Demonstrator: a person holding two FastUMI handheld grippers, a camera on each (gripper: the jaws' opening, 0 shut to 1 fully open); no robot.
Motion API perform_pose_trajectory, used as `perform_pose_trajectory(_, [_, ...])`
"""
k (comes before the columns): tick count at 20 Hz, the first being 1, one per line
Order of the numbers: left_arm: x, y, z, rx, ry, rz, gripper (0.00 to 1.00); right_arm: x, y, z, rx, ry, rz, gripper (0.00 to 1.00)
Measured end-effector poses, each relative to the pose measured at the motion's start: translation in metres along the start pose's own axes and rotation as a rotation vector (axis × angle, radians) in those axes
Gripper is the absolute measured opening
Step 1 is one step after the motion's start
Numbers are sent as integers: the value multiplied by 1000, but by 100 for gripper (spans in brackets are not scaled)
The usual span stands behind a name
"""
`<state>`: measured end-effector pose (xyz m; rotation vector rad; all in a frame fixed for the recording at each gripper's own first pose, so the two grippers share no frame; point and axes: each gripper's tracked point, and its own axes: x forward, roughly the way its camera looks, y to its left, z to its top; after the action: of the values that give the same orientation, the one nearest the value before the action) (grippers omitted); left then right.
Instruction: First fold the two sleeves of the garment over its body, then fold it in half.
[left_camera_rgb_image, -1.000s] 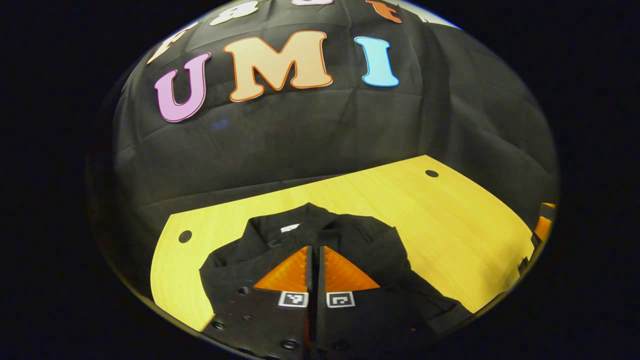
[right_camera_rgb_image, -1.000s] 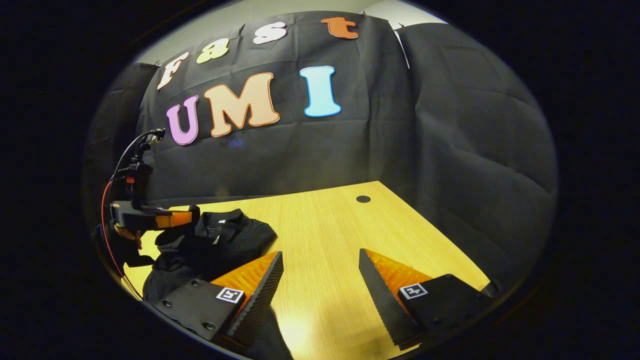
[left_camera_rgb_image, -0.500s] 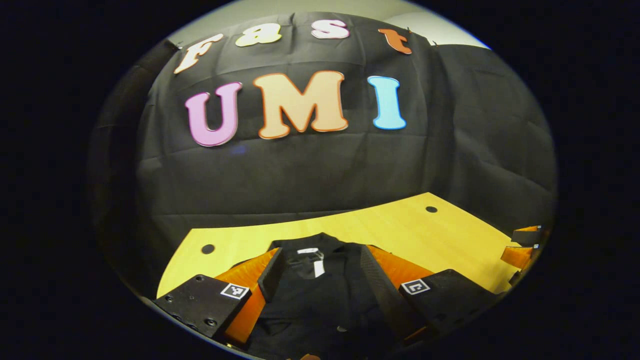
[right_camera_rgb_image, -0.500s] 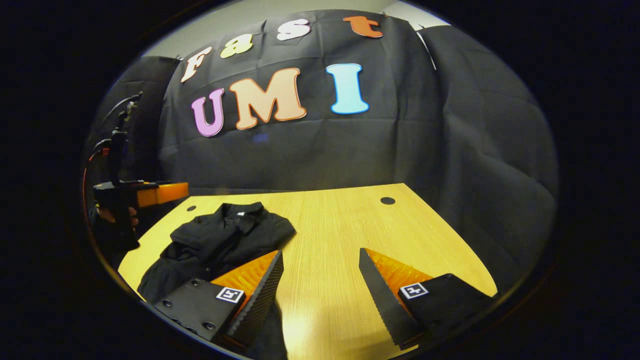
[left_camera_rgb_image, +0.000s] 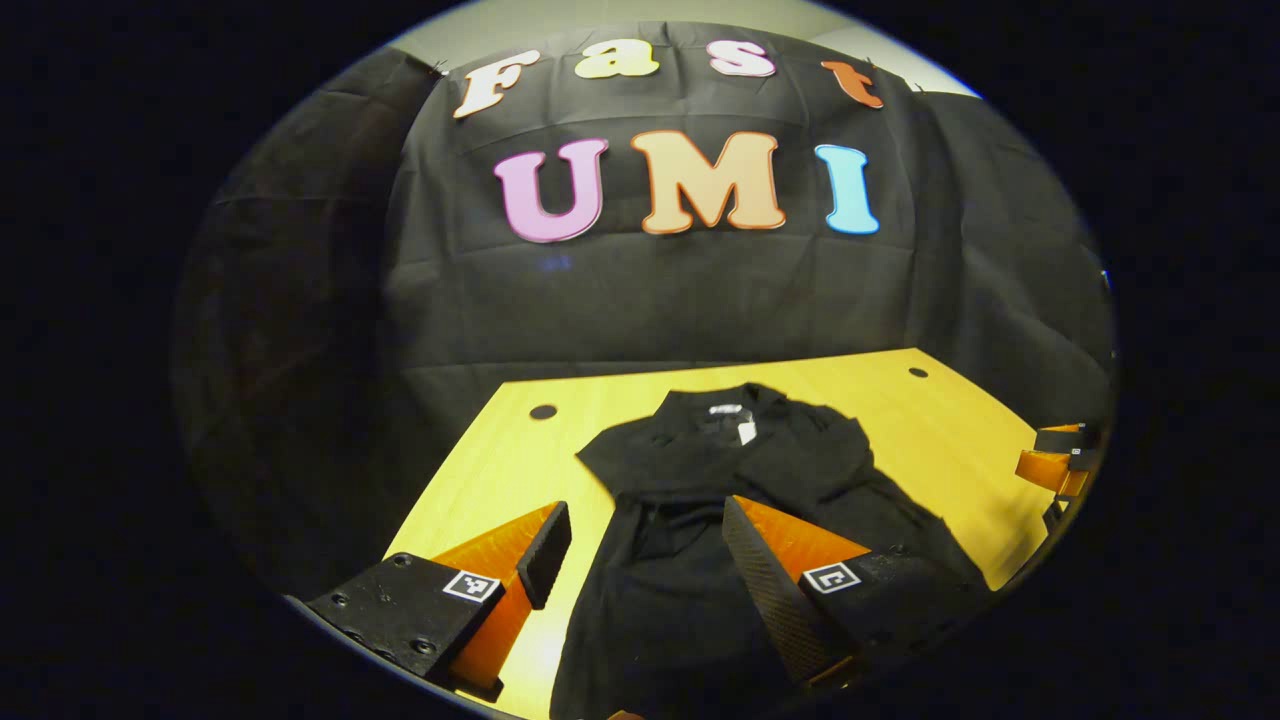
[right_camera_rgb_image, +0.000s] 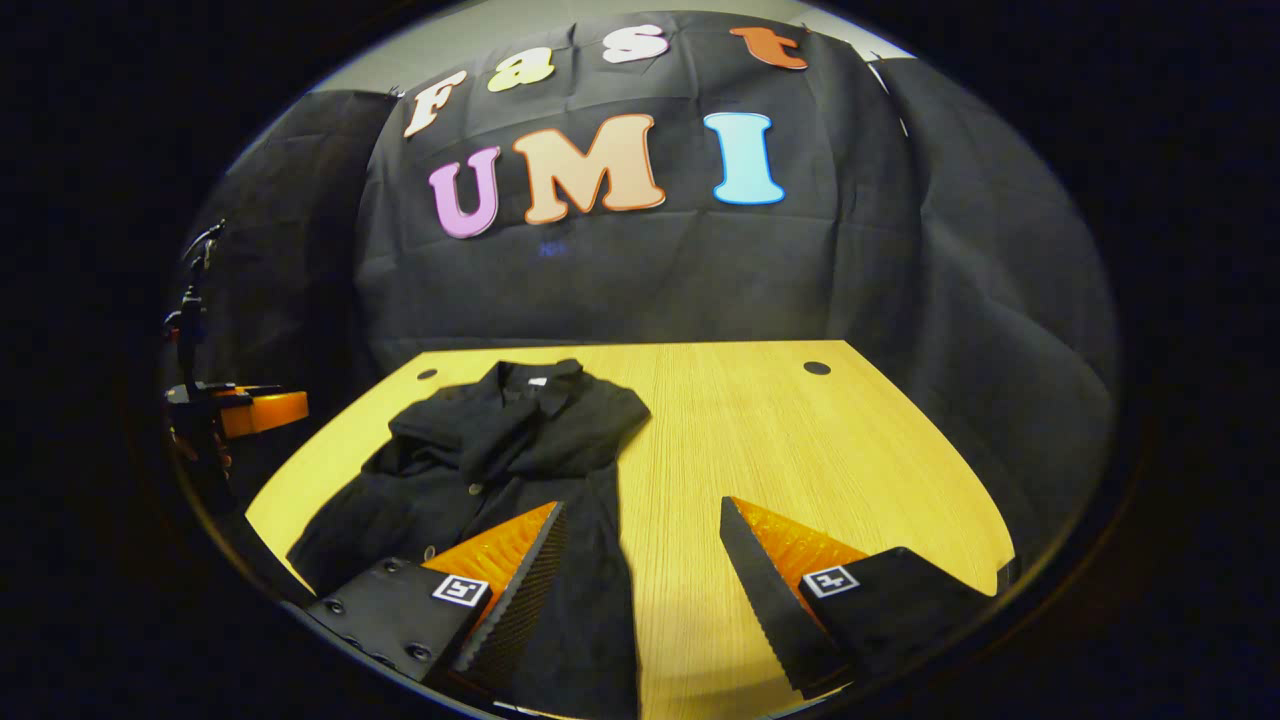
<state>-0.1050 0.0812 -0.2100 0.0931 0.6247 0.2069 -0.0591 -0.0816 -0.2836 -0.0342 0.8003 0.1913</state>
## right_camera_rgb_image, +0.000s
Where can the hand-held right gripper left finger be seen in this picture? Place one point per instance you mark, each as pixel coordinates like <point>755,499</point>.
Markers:
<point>520,590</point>

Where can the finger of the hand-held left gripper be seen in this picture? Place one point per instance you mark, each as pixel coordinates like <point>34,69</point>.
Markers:
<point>265,410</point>

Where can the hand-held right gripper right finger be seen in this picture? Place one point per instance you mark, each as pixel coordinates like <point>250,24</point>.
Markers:
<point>765,590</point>

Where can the black button shirt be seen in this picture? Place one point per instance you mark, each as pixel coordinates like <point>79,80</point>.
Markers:
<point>500,450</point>

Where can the black backdrop cloth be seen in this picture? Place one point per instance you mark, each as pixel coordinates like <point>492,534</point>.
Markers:
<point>700,260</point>

